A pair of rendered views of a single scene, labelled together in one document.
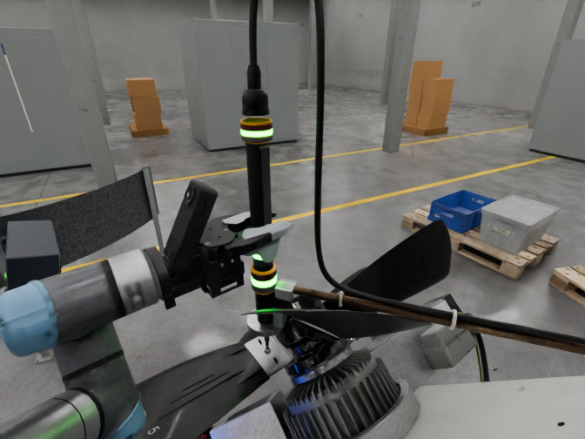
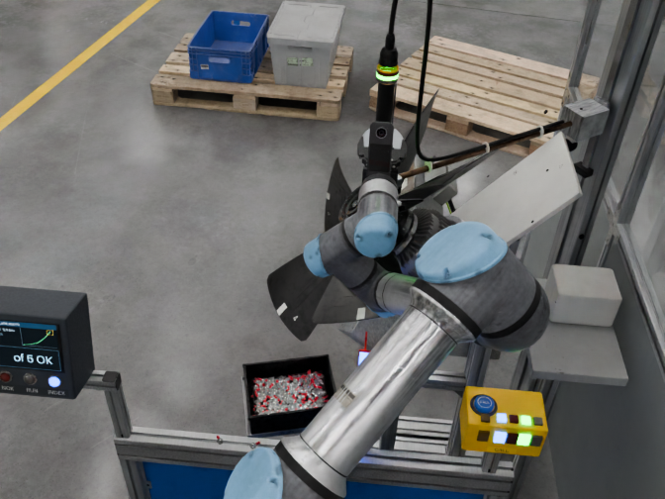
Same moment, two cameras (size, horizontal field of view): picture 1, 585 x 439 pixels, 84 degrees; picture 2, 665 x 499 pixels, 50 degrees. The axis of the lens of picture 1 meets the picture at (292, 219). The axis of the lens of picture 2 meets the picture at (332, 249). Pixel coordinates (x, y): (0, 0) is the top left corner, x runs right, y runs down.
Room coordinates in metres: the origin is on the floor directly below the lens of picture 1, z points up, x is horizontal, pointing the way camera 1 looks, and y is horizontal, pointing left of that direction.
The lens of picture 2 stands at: (-0.32, 1.09, 2.24)
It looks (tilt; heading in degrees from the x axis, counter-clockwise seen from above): 40 degrees down; 311
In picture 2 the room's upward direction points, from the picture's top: 2 degrees clockwise
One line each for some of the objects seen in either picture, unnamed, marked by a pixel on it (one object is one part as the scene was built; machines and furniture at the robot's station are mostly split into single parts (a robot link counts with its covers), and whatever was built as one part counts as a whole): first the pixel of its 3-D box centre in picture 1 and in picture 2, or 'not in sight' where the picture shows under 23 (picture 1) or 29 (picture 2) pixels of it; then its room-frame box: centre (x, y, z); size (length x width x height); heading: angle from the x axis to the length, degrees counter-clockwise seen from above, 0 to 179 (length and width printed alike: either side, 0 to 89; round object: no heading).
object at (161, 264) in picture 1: (197, 262); (379, 178); (0.39, 0.14, 1.44); 0.12 x 0.08 x 0.09; 127
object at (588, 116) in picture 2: not in sight; (585, 119); (0.26, -0.55, 1.35); 0.10 x 0.07 x 0.09; 72
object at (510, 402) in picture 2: not in sight; (501, 423); (0.00, 0.16, 1.02); 0.16 x 0.10 x 0.11; 37
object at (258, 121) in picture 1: (257, 131); (387, 73); (0.46, 0.05, 1.61); 0.04 x 0.04 x 0.03
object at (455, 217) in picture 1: (462, 210); (231, 46); (3.10, -1.78, 0.25); 0.60 x 0.41 x 0.22; 125
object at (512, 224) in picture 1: (515, 224); (307, 45); (2.68, -2.07, 0.31); 0.60 x 0.42 x 0.33; 125
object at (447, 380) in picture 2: not in sight; (433, 379); (0.36, -0.19, 0.56); 0.19 x 0.04 x 0.04; 37
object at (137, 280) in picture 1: (137, 280); (379, 199); (0.34, 0.20, 1.44); 0.08 x 0.05 x 0.08; 37
